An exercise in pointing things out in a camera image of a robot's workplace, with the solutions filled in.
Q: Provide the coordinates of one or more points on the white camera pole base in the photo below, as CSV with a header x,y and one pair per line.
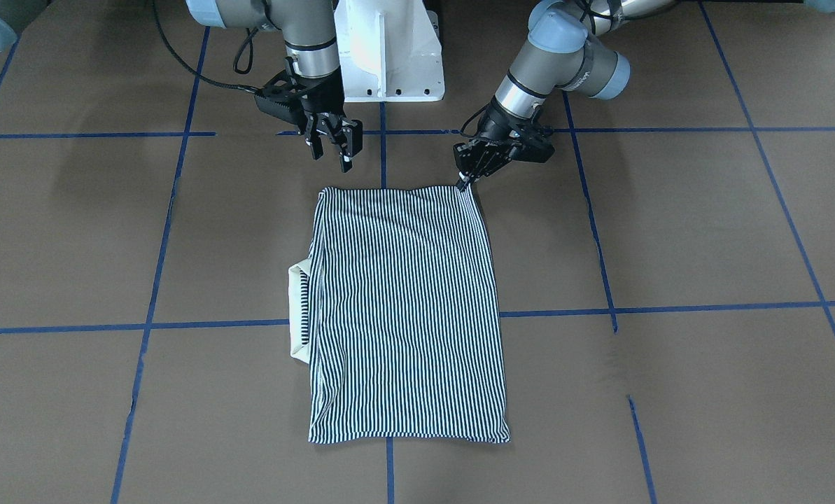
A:
x,y
389,52

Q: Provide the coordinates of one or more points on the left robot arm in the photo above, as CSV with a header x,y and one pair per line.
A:
x,y
562,51

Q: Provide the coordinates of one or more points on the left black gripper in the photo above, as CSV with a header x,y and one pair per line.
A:
x,y
495,130

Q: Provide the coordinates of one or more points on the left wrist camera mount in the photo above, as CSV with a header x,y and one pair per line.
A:
x,y
531,142

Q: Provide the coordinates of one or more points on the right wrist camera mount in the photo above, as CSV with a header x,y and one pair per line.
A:
x,y
280,99

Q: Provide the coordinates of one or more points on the striped polo shirt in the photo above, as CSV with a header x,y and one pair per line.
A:
x,y
395,312

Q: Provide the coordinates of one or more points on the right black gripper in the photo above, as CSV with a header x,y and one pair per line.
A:
x,y
323,96

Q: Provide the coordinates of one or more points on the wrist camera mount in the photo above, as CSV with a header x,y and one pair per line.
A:
x,y
280,99
531,142

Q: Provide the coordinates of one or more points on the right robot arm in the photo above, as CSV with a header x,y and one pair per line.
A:
x,y
308,29

